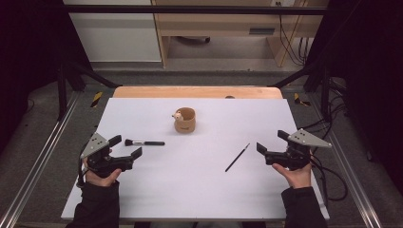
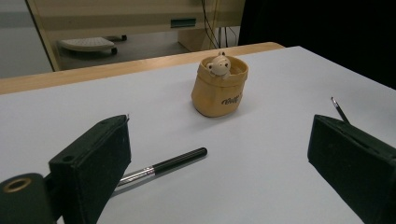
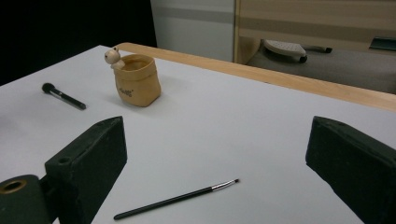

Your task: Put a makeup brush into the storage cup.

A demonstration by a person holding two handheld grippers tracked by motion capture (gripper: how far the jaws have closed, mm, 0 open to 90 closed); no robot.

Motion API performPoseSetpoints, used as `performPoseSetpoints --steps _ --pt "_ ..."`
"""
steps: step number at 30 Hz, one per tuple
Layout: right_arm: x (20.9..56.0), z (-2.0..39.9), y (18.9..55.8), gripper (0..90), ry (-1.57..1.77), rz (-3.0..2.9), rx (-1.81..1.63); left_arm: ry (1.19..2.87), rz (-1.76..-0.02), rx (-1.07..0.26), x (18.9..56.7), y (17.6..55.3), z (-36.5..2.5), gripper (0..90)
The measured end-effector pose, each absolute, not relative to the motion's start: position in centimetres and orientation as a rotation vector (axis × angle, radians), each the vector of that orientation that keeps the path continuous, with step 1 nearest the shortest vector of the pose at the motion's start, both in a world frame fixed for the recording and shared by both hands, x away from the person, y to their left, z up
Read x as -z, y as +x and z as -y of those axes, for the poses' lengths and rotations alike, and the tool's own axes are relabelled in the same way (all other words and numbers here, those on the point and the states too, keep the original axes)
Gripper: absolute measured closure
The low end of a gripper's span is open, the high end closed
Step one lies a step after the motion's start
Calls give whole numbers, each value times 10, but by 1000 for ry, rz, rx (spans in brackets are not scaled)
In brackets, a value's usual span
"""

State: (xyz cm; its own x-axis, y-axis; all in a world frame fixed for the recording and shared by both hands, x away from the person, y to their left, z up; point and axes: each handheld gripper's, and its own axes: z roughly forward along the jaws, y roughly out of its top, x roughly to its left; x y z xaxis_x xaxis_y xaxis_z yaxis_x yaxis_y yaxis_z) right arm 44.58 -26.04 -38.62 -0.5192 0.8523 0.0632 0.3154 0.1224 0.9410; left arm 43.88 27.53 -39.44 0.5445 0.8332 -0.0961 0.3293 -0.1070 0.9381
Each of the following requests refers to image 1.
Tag hand-held gripper cable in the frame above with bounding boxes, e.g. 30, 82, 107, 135
308, 153, 349, 207
76, 143, 91, 188

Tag person's left hand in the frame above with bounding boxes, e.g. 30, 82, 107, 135
83, 156, 123, 188

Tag white cabinet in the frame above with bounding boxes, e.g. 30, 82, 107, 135
63, 0, 163, 63

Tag right hand-held gripper cable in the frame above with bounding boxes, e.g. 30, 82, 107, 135
308, 153, 349, 207

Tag aluminium floor rail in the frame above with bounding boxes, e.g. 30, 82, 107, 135
0, 91, 82, 228
308, 94, 383, 228

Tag light wooden desk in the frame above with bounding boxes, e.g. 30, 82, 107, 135
151, 0, 331, 68

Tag yellow black tape marker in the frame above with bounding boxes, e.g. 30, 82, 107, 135
293, 92, 312, 107
90, 91, 104, 108

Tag black curtain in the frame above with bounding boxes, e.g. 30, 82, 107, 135
303, 0, 403, 194
0, 0, 93, 153

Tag person's right hand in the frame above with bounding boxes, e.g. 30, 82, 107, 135
272, 151, 313, 190

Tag thin black brush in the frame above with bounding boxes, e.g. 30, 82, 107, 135
224, 142, 251, 173

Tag black metal crossbar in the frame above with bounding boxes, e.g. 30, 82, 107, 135
65, 4, 329, 16

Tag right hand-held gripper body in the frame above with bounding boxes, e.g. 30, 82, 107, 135
264, 127, 333, 171

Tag hanging black cables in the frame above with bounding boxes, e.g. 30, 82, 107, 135
275, 1, 315, 67

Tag black metal stand strut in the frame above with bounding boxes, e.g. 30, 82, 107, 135
269, 60, 332, 122
56, 60, 123, 122

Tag wooden cup with animal figure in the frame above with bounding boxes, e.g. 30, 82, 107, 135
171, 106, 197, 134

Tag black floor cables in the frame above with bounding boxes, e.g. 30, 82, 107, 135
297, 77, 350, 137

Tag left hand-held gripper cable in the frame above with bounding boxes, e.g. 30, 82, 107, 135
76, 143, 91, 188

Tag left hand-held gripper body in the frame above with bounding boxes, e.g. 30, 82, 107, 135
79, 132, 135, 179

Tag thick black makeup brush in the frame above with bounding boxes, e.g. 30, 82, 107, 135
125, 139, 166, 147

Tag white table board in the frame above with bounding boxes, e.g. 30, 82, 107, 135
60, 97, 331, 221

